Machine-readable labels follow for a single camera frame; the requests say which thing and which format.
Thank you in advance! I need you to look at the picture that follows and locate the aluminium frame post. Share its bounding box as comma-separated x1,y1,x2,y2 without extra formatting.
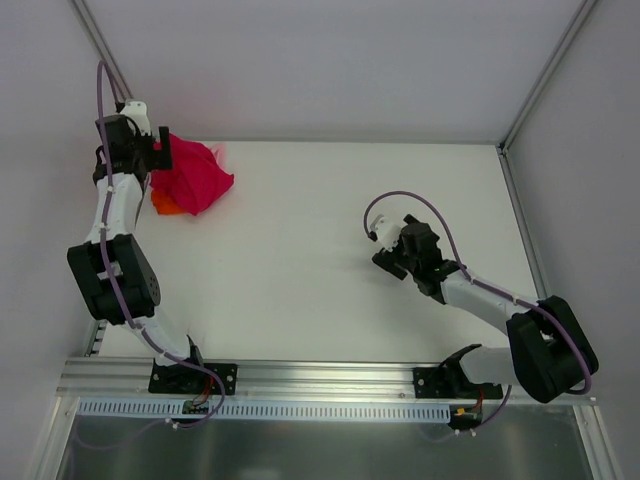
498,0,600,154
68,0,133,99

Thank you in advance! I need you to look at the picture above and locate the orange t shirt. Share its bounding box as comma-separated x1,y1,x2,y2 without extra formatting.
151,190,184,216

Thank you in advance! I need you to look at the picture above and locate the left aluminium frame post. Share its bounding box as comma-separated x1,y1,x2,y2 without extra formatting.
68,0,133,99

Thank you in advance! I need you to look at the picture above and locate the white slotted cable duct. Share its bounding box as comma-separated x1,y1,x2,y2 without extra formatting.
77,397,451,424

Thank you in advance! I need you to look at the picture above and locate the aluminium mounting rail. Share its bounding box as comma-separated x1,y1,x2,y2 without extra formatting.
55,357,597,404

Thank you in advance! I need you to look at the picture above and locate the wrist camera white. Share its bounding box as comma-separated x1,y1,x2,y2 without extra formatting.
368,214,402,252
115,99,153,137

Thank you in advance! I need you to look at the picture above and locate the pink t shirt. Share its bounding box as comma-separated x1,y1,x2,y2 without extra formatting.
209,143,226,163

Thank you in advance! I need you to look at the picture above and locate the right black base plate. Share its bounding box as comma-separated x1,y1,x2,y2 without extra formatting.
412,366,504,400

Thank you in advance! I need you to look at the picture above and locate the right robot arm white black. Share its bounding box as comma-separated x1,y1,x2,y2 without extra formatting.
369,215,599,403

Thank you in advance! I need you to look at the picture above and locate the right aluminium frame post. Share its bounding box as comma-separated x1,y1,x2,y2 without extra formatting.
498,0,600,154

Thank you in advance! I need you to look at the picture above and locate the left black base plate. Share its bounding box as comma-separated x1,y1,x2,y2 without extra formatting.
147,363,238,396

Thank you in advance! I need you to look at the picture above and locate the red t shirt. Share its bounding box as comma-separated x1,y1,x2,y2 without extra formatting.
150,134,235,216

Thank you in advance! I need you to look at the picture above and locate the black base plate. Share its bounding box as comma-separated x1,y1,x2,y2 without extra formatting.
147,363,238,396
412,366,504,400

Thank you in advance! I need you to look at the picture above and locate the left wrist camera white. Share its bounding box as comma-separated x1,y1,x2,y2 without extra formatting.
115,99,153,137

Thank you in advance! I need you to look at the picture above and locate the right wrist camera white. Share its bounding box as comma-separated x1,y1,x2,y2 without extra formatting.
368,214,402,252

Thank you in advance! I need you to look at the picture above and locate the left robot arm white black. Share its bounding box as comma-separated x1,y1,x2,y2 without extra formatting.
67,102,206,393

